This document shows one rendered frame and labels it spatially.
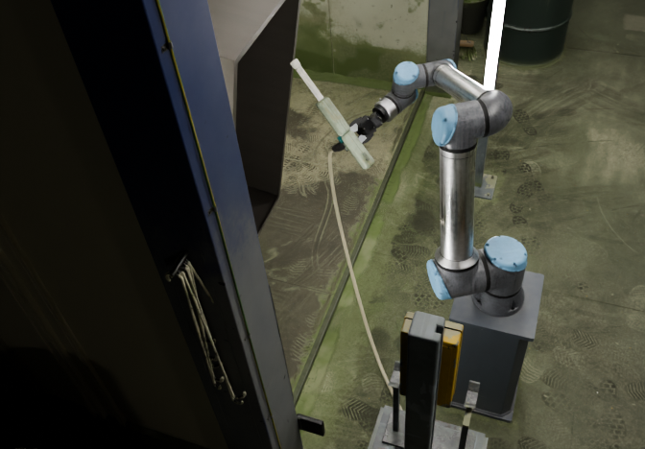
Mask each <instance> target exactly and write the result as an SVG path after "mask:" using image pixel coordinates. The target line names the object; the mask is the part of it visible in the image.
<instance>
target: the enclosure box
mask: <svg viewBox="0 0 645 449"><path fill-rule="evenodd" d="M207 2H208V7H209V10H210V15H211V20H212V24H213V29H214V34H215V37H216V42H217V47H218V51H219V56H220V61H221V64H222V69H223V74H224V78H225V83H226V88H227V95H228V100H229V104H230V109H231V114H232V118H233V123H234V127H235V131H236V136H237V141H238V145H239V150H240V155H241V158H242V163H243V168H244V172H245V177H246V182H247V185H248V190H249V195H250V199H251V208H252V212H253V217H254V221H255V225H256V230H257V235H259V233H260V231H261V230H262V228H263V226H264V224H265V223H266V221H267V220H268V218H269V216H270V214H271V212H272V210H273V209H274V207H275V204H276V202H277V200H278V199H279V196H280V187H281V178H282V169H283V160H284V152H285V143H286V134H287V125H288V116H289V107H290V99H291V90H292V81H293V72H294V67H292V65H291V64H290V63H291V62H292V61H293V60H294V59H295V54H296V46H297V37H298V28H299V11H300V2H301V0H207Z"/></svg>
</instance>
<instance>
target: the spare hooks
mask: <svg viewBox="0 0 645 449"><path fill-rule="evenodd" d="M188 254H189V251H188V250H186V251H185V253H184V254H183V255H182V253H181V254H180V255H179V257H178V258H177V259H176V262H175V265H174V266H173V267H172V269H171V270H170V271H169V272H166V273H165V278H166V280H167V281H169V282H170V281H171V279H170V277H171V278H173V277H174V276H175V275H176V276H177V277H178V278H180V280H181V284H182V287H183V289H184V292H185V295H186V298H187V301H188V305H189V309H190V312H191V314H192V319H193V321H194V324H195V327H196V331H197V334H198V337H199V341H200V344H201V346H202V349H203V355H204V357H205V360H206V363H207V366H208V369H209V373H210V375H211V378H212V383H213V385H214V386H215V387H216V388H217V389H218V390H220V389H221V388H222V387H221V386H219V387H218V385H217V383H216V382H220V383H221V382H224V380H226V383H227V388H228V391H229V393H230V396H231V400H232V401H233V402H234V403H236V404H240V405H242V404H243V403H244V402H243V400H242V401H241V403H239V402H238V401H236V400H234V399H238V398H240V399H241V398H244V397H245V396H246V392H245V391H243V394H242V395H240V396H237V395H234V393H233V391H232V388H231V385H230V383H229V381H228V379H227V375H226V372H225V370H224V367H223V364H224V363H223V362H221V360H220V357H219V355H218V352H217V350H216V347H215V345H214V343H216V339H213V340H212V337H211V334H210V331H209V329H208V326H207V323H206V320H205V317H204V314H203V309H202V306H201V304H200V302H199V299H198V294H197V288H196V284H195V279H194V274H195V275H196V277H197V279H198V281H199V282H200V284H201V285H202V286H203V289H204V291H205V292H206V294H207V295H208V297H209V298H210V300H211V302H212V303H214V301H213V299H212V297H211V295H210V293H209V292H208V290H207V288H206V287H205V286H204V284H203V282H202V281H201V279H200V277H199V276H198V275H197V273H196V271H195V269H194V268H193V266H192V265H191V262H190V261H188V260H187V259H186V257H187V255H188ZM184 260H185V261H184ZM184 266H185V267H184ZM179 269H183V270H185V271H187V275H188V279H189V282H190V285H189V283H188V281H187V278H186V276H185V273H184V272H181V271H179ZM177 272H178V273H179V274H177ZM193 273H194V274H193ZM169 275H170V277H169ZM184 280H185V282H184ZM185 283H186V285H187V288H188V290H189V292H190V295H191V296H192V299H193V302H194V304H195V306H196V310H197V314H198V318H199V323H200V327H201V331H202V334H201V331H200V328H199V325H198V323H197V320H196V317H195V314H194V311H193V307H192V305H191V301H190V299H189V295H188V292H187V290H186V287H185ZM190 286H191V288H190ZM204 329H205V331H206V333H207V336H208V338H209V340H208V339H207V338H206V337H205V333H204ZM203 342H204V343H203ZM208 343H210V344H211V345H212V347H213V350H214V352H215V357H212V356H210V353H209V350H208V346H207V344H208ZM211 361H215V362H216V361H218V362H219V364H218V365H213V364H212V362H211ZM218 366H220V367H221V370H222V372H223V374H224V376H222V377H221V379H219V378H216V377H215V376H214V372H213V367H215V368H216V367H218ZM215 381H216V382H215Z"/></svg>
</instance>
